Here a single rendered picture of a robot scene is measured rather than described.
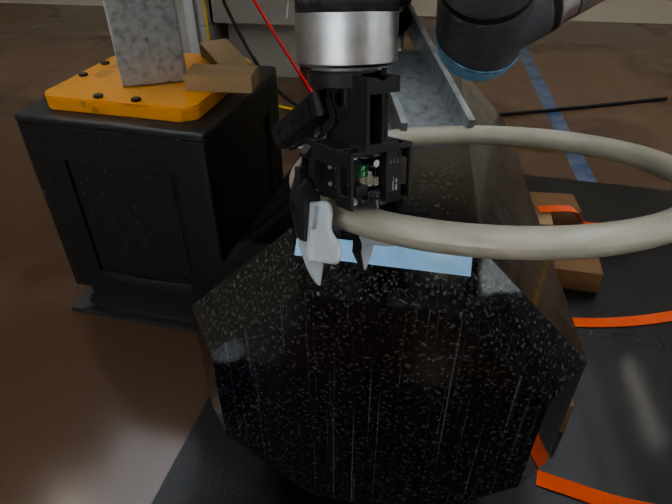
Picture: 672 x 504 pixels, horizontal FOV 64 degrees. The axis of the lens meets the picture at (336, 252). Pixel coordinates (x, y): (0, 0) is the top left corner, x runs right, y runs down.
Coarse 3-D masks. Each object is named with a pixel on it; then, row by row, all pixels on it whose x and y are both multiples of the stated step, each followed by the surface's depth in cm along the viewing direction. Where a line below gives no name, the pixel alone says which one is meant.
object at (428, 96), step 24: (432, 48) 104; (408, 72) 107; (432, 72) 104; (408, 96) 100; (432, 96) 100; (456, 96) 91; (408, 120) 94; (432, 120) 94; (456, 120) 92; (456, 144) 89
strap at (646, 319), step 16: (544, 208) 211; (560, 208) 211; (576, 320) 189; (592, 320) 189; (608, 320) 189; (624, 320) 189; (640, 320) 189; (656, 320) 189; (544, 480) 140; (560, 480) 140; (576, 496) 137; (592, 496) 137; (608, 496) 137
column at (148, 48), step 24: (120, 0) 146; (144, 0) 148; (168, 0) 150; (120, 24) 150; (144, 24) 151; (168, 24) 153; (120, 48) 153; (144, 48) 155; (168, 48) 157; (120, 72) 157; (144, 72) 159; (168, 72) 161
